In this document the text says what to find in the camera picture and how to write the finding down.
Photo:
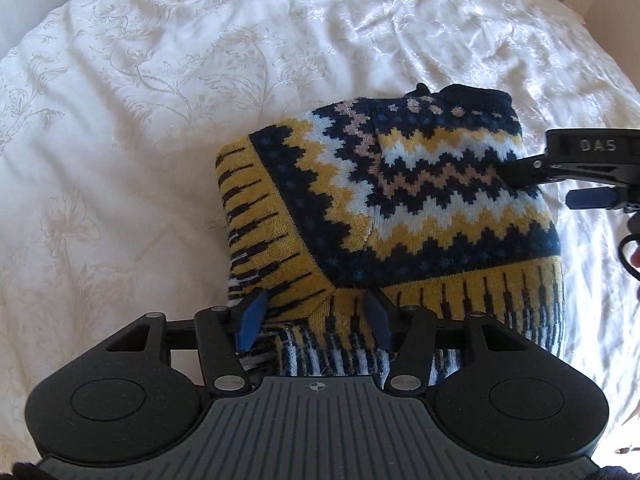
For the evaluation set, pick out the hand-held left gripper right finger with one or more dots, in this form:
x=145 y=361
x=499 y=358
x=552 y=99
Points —
x=377 y=322

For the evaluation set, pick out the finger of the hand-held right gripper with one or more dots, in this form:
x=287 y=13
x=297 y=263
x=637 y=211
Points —
x=545 y=170
x=592 y=198

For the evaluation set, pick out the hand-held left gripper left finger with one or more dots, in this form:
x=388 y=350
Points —
x=250 y=322

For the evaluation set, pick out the navy yellow patterned knit sweater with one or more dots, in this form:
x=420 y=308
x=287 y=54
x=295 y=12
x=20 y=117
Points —
x=400 y=200

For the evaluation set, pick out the person's right hand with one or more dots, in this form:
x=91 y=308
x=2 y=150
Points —
x=636 y=258

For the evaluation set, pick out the white embroidered bedspread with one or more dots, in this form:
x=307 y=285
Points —
x=150 y=135

